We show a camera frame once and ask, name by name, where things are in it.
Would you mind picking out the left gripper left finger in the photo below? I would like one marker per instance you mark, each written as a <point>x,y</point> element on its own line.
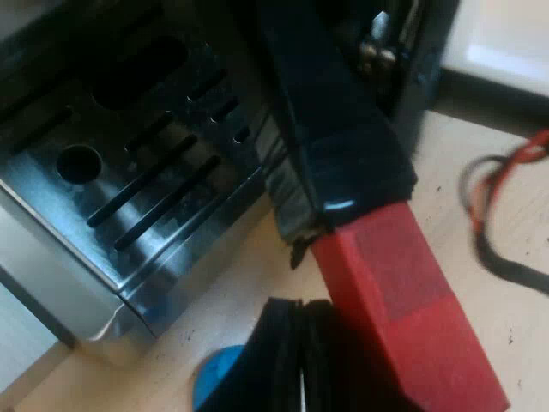
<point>270,356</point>

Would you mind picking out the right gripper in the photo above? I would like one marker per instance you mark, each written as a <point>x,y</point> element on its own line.
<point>412,51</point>

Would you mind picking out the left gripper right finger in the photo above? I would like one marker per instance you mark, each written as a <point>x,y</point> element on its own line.
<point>321,356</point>

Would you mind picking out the steel espresso machine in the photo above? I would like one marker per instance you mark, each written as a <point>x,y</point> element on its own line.
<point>60,214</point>

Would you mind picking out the bright blue tamper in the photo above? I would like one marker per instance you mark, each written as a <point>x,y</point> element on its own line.
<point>216,377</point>

